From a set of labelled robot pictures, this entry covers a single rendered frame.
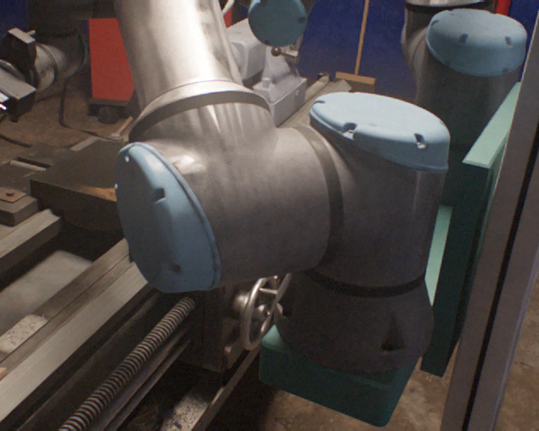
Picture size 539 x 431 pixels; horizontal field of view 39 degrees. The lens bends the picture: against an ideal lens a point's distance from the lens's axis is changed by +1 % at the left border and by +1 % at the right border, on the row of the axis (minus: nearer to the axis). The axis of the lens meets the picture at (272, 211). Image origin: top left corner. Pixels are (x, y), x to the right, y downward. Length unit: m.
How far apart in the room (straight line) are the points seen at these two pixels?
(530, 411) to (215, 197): 2.36
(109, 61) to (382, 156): 4.15
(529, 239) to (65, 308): 1.12
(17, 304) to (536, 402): 1.88
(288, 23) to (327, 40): 4.75
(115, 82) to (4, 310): 3.08
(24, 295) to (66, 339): 0.38
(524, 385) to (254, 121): 2.43
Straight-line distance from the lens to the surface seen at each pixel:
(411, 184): 0.76
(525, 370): 3.12
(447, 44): 1.19
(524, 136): 0.84
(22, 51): 1.44
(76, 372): 1.66
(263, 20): 1.19
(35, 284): 2.02
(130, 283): 1.78
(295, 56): 2.79
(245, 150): 0.70
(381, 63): 5.86
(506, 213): 0.88
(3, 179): 2.22
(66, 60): 1.54
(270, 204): 0.69
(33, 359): 1.57
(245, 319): 1.86
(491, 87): 1.20
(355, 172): 0.74
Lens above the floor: 1.82
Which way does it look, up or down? 28 degrees down
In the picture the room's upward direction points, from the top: 5 degrees clockwise
